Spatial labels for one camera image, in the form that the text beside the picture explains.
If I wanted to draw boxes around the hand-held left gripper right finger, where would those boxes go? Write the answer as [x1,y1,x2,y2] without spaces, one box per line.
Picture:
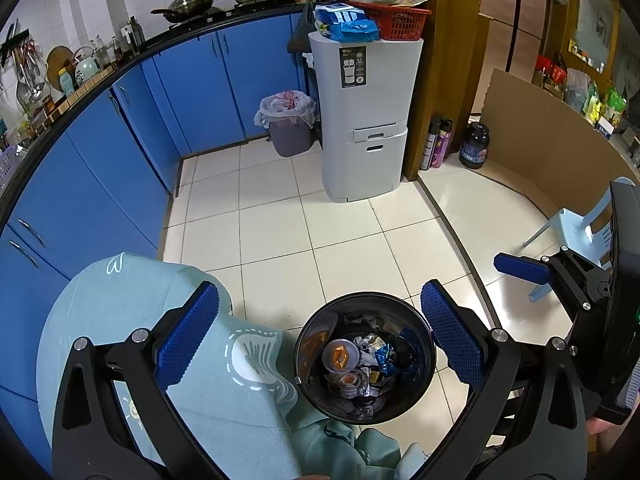
[419,279,588,480]

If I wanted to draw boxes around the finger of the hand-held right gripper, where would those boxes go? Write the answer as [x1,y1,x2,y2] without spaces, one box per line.
[493,247,608,309]

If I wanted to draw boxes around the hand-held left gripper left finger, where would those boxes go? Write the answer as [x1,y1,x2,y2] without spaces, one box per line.
[50,280,221,480]

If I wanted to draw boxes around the black trash bin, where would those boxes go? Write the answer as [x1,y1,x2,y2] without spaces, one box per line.
[293,291,437,427]

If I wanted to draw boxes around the white tissue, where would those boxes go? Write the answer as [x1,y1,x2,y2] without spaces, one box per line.
[354,335,381,366]

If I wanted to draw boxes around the person's right hand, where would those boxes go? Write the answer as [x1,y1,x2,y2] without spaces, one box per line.
[586,416,626,456]

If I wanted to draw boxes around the light blue plastic chair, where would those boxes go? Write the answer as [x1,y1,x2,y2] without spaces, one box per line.
[522,176,636,303]

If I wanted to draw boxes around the light blue printed tablecloth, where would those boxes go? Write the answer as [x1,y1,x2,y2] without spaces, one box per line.
[36,252,431,480]

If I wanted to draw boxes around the dark blue jar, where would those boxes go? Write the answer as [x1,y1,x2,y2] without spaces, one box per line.
[458,121,491,170]

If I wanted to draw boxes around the brown cardboard sheet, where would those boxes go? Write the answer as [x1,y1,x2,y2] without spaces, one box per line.
[472,69,640,216]

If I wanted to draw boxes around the purple spray can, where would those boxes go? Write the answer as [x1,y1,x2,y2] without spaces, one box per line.
[430,119,453,169]

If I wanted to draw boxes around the cluttered shelf of goods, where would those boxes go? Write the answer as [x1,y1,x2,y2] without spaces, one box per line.
[530,0,640,171]

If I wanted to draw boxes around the blue lower cabinets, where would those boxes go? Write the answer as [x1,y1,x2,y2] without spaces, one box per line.
[0,12,321,461]

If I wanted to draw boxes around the purple waste bin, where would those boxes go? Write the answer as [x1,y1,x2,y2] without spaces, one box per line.
[270,120,313,158]

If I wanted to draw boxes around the purple plastic basket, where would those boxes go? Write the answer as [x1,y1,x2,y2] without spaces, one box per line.
[0,147,28,193]

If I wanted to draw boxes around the white bin liner bag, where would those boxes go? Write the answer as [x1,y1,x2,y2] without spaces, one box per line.
[254,90,318,131]

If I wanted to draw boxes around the rose metallic refrigerator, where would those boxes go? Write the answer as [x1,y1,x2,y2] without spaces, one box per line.
[477,0,556,73]

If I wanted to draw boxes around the wooden block board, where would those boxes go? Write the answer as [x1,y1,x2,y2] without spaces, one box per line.
[50,65,121,116]

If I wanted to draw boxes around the red plastic basket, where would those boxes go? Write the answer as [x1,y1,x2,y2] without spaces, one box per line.
[350,0,433,42]

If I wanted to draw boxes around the mint green kettle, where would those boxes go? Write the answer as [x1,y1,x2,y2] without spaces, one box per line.
[74,47,103,86]

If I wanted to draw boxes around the blue plastic packet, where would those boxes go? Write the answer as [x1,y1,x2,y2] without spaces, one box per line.
[313,2,381,43]

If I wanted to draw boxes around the hanging kitchen utensils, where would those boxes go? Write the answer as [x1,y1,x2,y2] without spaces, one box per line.
[7,40,46,111]

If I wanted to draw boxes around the round wooden cutting board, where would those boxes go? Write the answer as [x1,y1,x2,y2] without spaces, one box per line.
[46,46,76,92]

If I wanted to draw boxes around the row of condiment bottles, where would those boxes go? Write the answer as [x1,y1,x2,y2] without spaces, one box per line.
[90,16,148,63]

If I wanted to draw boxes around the dark hanging bag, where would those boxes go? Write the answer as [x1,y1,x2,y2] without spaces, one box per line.
[286,2,317,56]

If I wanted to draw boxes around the gas stove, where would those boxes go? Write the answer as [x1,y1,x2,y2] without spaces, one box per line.
[167,0,296,26]

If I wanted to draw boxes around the wok with glass lid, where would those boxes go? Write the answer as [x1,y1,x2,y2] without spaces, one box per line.
[150,0,216,23]

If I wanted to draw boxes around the wooden door frame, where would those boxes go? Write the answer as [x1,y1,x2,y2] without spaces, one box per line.
[402,0,483,183]

